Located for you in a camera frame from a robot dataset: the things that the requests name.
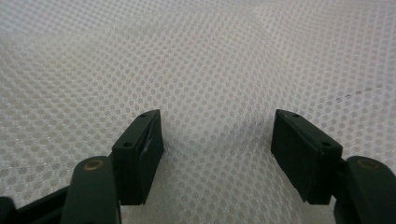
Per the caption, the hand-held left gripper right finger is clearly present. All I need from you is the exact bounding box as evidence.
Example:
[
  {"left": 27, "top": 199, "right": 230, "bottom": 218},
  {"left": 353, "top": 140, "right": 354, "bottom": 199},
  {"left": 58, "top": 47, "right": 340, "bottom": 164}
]
[{"left": 270, "top": 108, "right": 344, "bottom": 206}]

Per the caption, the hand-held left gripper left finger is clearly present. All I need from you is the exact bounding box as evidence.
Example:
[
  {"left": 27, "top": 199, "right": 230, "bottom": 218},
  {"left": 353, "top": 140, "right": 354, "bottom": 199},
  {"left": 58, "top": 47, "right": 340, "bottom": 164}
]
[{"left": 111, "top": 108, "right": 165, "bottom": 206}]

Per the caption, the cream mesh fabric cushion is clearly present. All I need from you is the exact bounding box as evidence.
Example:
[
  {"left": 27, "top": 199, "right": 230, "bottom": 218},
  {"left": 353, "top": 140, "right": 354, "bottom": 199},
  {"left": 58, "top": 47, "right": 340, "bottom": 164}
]
[{"left": 0, "top": 0, "right": 396, "bottom": 224}]

